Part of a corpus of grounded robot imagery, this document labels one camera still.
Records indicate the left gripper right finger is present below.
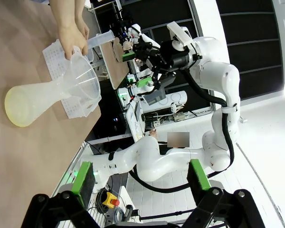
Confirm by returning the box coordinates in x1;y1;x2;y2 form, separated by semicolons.
180;158;266;228

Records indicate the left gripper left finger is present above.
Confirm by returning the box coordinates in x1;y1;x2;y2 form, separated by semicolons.
21;161;105;228

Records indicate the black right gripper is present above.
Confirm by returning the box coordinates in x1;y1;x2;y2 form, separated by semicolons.
122;40;193;92

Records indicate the clear graduated cylinder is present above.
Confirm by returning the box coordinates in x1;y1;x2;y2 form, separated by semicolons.
85;30;116;51

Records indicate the translucent plastic funnel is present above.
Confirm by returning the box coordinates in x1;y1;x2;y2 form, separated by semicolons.
61;46;102;111

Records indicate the translucent conical flask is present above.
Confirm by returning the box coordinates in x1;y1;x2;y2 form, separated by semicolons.
4;77;73;128

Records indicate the white perforated plastic basket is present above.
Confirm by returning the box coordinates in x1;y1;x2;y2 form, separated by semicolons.
42;39;97;119

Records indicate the person's right forearm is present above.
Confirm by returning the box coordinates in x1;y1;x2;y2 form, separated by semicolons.
48;0;85;28

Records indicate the person behind robot base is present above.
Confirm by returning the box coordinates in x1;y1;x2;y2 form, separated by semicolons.
148;128;190;152

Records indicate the person's right hand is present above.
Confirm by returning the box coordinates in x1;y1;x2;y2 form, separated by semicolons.
58;20;90;60

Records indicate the yellow emergency stop button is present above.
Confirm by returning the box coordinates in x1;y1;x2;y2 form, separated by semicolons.
102;191;121;209

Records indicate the round wooden plate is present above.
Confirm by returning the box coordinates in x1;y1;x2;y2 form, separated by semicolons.
112;39;124;63

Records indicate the brown wooden table board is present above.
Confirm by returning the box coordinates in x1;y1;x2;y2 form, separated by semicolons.
99;38;130;90

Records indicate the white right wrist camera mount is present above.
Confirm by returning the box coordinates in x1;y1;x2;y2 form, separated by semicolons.
166;21;196;52

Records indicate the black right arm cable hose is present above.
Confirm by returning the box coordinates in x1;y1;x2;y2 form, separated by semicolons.
128;67;236;193

